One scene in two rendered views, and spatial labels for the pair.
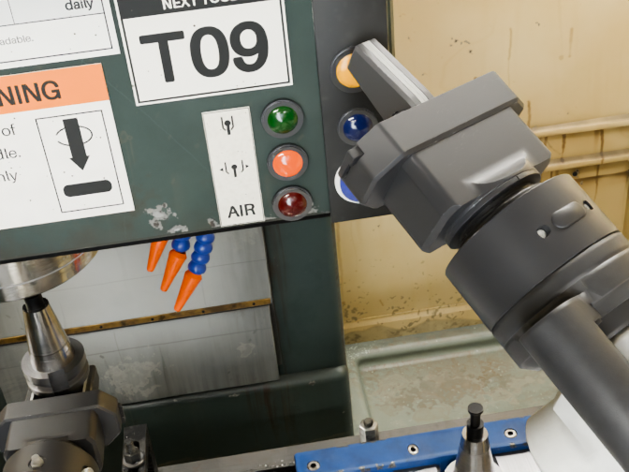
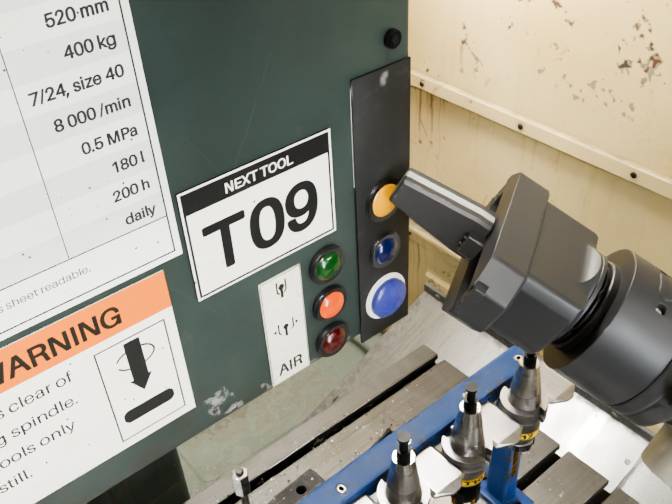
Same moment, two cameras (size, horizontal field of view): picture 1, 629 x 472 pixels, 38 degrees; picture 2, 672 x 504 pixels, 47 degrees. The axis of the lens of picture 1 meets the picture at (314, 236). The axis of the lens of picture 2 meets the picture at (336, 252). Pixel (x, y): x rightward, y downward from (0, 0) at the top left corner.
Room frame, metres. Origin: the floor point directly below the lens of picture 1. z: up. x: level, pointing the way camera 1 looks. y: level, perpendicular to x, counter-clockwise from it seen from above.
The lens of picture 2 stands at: (0.21, 0.21, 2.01)
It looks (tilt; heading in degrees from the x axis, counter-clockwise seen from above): 37 degrees down; 327
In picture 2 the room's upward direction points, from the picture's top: 4 degrees counter-clockwise
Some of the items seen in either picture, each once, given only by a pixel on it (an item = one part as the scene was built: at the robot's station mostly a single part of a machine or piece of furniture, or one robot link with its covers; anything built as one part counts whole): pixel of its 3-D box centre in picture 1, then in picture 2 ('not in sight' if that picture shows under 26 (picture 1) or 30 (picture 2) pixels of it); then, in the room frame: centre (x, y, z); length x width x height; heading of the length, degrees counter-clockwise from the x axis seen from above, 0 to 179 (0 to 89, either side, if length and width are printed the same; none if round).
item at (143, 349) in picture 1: (116, 275); not in sight; (1.16, 0.31, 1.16); 0.48 x 0.05 x 0.51; 94
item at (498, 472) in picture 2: not in sight; (507, 437); (0.71, -0.41, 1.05); 0.10 x 0.05 x 0.30; 4
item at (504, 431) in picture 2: not in sight; (495, 426); (0.65, -0.30, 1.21); 0.07 x 0.05 x 0.01; 4
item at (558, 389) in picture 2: not in sight; (549, 384); (0.66, -0.41, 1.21); 0.07 x 0.05 x 0.01; 4
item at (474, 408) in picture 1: (475, 420); (403, 446); (0.64, -0.14, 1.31); 0.02 x 0.02 x 0.03
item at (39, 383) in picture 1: (55, 366); not in sight; (0.72, 0.28, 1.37); 0.06 x 0.06 x 0.03
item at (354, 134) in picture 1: (358, 126); (385, 250); (0.53, -0.04, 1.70); 0.02 x 0.01 x 0.02; 94
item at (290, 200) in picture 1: (292, 203); (333, 340); (0.53, 0.01, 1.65); 0.02 x 0.01 x 0.02; 94
